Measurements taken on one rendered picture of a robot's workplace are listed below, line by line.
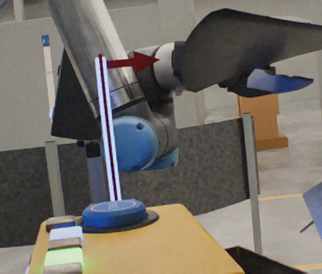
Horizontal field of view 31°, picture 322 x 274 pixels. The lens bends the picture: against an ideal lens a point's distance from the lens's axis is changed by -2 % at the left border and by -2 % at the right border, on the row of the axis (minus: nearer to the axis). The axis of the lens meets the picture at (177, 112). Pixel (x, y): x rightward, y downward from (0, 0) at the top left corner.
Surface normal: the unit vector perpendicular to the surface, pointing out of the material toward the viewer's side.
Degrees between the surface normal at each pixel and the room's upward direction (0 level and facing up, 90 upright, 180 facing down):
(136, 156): 89
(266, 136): 90
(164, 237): 0
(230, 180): 90
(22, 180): 90
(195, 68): 158
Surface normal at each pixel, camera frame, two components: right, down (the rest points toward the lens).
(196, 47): 0.10, 0.96
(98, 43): 0.24, -0.10
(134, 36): -0.05, 0.06
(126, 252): -0.11, -0.99
